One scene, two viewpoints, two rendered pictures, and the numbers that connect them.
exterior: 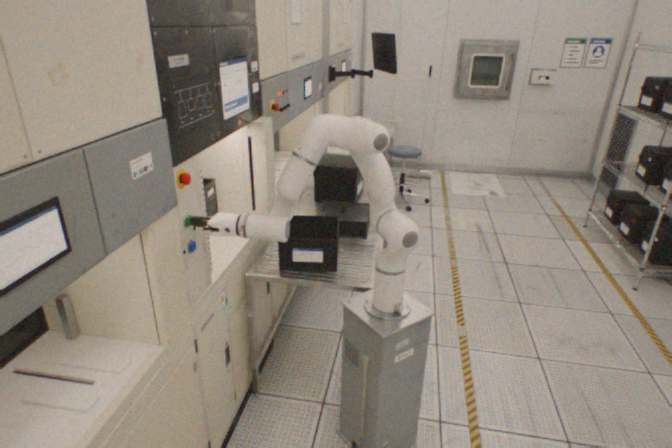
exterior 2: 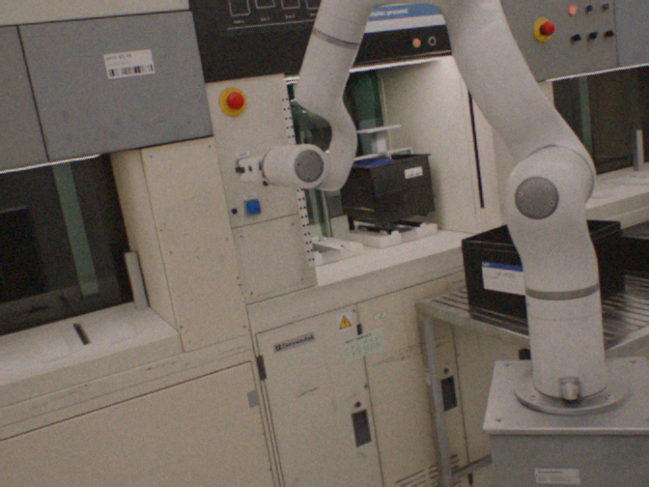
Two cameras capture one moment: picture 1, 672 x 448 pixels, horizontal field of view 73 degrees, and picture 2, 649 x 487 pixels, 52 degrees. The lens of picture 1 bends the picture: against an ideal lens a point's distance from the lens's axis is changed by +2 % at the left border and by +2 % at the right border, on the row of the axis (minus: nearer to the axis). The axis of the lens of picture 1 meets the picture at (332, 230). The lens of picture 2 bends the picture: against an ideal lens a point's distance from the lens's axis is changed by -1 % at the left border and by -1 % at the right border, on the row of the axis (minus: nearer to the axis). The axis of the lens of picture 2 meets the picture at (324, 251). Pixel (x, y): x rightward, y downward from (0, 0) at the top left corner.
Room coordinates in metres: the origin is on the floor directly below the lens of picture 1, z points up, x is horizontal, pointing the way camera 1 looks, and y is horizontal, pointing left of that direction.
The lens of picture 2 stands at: (0.61, -0.90, 1.30)
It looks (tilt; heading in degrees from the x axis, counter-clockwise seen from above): 12 degrees down; 55
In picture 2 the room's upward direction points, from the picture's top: 9 degrees counter-clockwise
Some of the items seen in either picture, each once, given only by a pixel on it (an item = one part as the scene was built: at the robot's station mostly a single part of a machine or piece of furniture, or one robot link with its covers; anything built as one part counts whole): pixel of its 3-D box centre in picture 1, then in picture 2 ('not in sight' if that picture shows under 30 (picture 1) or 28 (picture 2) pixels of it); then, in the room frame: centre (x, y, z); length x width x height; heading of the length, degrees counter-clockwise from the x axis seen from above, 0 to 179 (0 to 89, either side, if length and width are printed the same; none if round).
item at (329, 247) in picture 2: not in sight; (315, 250); (1.73, 0.74, 0.89); 0.22 x 0.21 x 0.04; 80
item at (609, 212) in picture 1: (625, 207); not in sight; (3.86, -2.66, 0.31); 0.30 x 0.28 x 0.26; 168
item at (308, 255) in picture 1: (310, 242); (542, 264); (1.96, 0.11, 0.85); 0.28 x 0.28 x 0.17; 88
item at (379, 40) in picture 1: (364, 58); not in sight; (3.67, -0.21, 1.57); 0.53 x 0.40 x 0.36; 80
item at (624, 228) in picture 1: (642, 224); not in sight; (3.49, -2.59, 0.31); 0.30 x 0.28 x 0.26; 170
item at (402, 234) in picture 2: not in sight; (390, 231); (2.00, 0.70, 0.89); 0.22 x 0.21 x 0.04; 80
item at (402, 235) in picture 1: (396, 244); (551, 224); (1.52, -0.24, 1.07); 0.19 x 0.12 x 0.24; 23
